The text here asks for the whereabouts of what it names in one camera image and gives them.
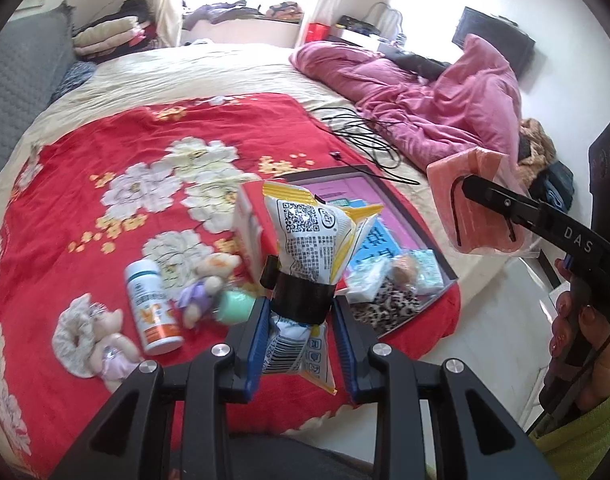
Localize teddy bear purple dress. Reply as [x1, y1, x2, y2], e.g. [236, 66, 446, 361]
[176, 252, 242, 330]

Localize red tissue box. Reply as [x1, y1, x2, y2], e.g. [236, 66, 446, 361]
[232, 180, 278, 283]

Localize pink item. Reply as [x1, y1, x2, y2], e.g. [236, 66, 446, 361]
[427, 148, 536, 256]

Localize folded clothes pile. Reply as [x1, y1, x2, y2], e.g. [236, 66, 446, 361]
[73, 0, 156, 64]

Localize clothes pile on chair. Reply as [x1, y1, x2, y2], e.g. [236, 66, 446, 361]
[517, 118, 574, 212]

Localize leopard print scrunchie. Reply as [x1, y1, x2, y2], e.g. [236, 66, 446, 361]
[351, 278, 423, 337]

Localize grey quilted headboard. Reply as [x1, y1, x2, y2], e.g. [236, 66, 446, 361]
[0, 2, 76, 171]

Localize white supplement bottle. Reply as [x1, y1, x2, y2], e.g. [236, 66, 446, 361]
[125, 259, 185, 356]

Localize white floral scrunchie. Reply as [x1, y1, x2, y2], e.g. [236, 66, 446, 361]
[51, 292, 108, 378]

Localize black coiled cable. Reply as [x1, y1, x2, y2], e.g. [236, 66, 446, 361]
[309, 106, 421, 187]

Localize mint green sponge egg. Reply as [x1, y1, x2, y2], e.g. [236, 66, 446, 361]
[214, 289, 255, 326]

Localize yellow white snack bag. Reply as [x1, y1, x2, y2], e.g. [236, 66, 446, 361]
[263, 181, 383, 394]

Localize green sleeve forearm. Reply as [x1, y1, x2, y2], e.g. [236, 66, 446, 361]
[530, 396, 610, 480]

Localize red floral blanket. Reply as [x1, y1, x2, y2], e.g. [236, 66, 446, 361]
[0, 91, 463, 478]

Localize beige sponge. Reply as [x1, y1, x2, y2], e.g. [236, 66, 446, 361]
[390, 252, 419, 290]

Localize person right hand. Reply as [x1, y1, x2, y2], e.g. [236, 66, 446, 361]
[540, 256, 610, 416]

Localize green white tissue pack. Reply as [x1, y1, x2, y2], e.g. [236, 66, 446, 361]
[345, 256, 391, 304]

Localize teddy bear with tiara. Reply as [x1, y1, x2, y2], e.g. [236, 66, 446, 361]
[88, 304, 142, 393]

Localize beige bed sheet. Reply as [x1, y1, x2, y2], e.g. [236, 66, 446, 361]
[0, 41, 536, 286]

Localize black television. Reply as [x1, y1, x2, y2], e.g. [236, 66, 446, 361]
[451, 6, 535, 79]

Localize clothes on window sill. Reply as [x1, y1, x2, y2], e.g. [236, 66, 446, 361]
[183, 0, 304, 30]

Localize pink crumpled duvet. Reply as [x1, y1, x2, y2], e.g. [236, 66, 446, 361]
[290, 35, 521, 170]

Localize grey tray with pink book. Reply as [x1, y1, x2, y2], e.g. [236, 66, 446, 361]
[283, 166, 458, 336]

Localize red box on desk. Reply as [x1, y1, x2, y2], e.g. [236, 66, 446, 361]
[304, 22, 330, 44]

